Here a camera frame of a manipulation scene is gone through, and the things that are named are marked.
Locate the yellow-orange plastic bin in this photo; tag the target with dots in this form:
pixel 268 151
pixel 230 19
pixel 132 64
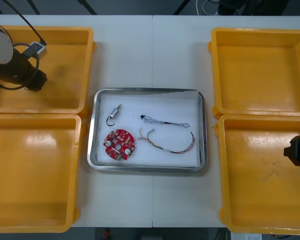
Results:
pixel 260 65
pixel 265 220
pixel 22 195
pixel 65 75

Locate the white sheet liner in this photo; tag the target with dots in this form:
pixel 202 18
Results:
pixel 165 105

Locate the small metal solenoid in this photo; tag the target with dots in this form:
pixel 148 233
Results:
pixel 114 113

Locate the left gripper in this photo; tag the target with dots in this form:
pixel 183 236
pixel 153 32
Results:
pixel 37 80

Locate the steel tray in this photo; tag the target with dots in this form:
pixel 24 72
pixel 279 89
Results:
pixel 90 150

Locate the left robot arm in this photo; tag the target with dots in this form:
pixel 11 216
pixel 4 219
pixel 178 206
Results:
pixel 0 47

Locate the round red circuit board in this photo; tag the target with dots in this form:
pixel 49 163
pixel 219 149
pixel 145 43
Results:
pixel 115 138

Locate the black stand leg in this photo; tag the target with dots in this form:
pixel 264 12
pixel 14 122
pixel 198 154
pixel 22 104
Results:
pixel 181 7
pixel 88 7

